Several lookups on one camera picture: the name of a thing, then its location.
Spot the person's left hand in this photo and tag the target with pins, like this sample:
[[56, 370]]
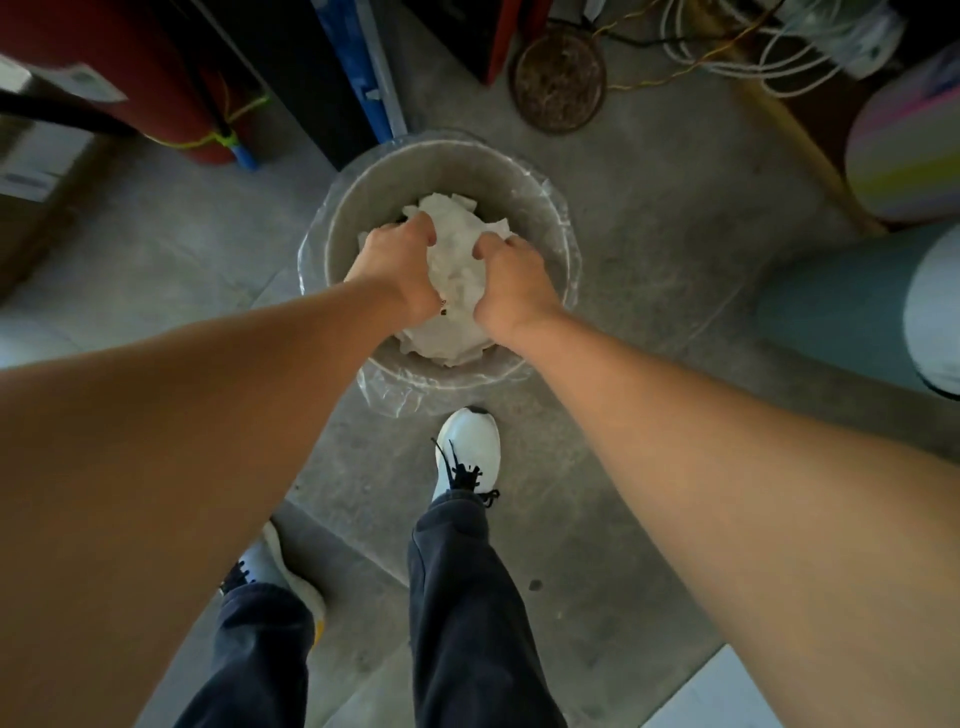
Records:
[[394, 262]]

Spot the person's right hand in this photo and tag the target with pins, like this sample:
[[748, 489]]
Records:
[[514, 289]]

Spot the person's right fingers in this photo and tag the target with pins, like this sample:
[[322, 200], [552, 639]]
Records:
[[491, 246]]

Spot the person's left fingers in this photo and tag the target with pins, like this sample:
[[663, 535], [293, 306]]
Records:
[[416, 229]]

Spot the white paper wad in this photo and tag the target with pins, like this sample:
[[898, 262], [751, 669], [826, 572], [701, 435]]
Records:
[[456, 277]]

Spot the person's left forearm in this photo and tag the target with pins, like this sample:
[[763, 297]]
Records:
[[180, 480]]

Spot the person's right forearm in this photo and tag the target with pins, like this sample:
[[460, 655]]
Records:
[[750, 510]]

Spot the grey round waste bin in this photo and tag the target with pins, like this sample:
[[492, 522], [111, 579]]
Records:
[[450, 195]]

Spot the clear plastic bin liner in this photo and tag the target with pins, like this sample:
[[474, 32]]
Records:
[[322, 247]]

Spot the blue and white panel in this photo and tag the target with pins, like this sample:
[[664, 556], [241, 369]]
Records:
[[360, 67]]

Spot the round brown metal disc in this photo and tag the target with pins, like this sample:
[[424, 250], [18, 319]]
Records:
[[559, 81]]

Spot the white sneaker with black laces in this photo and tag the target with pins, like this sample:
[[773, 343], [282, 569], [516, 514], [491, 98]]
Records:
[[469, 454], [279, 574]]

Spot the wooden beam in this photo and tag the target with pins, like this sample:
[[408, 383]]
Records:
[[806, 150]]

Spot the red gas cylinder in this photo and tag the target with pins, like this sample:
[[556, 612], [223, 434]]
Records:
[[112, 67]]

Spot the teal cylindrical container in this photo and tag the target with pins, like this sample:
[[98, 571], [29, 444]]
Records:
[[847, 307]]

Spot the dark grey trouser leg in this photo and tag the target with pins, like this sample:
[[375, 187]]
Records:
[[255, 660], [469, 615]]

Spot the cardboard box with white labels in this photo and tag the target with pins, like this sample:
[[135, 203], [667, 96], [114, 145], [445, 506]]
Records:
[[34, 157]]

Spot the pastel striped round container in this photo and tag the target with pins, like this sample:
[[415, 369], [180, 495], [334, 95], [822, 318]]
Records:
[[911, 142]]

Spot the red metal frame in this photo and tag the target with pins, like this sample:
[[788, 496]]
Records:
[[504, 37]]

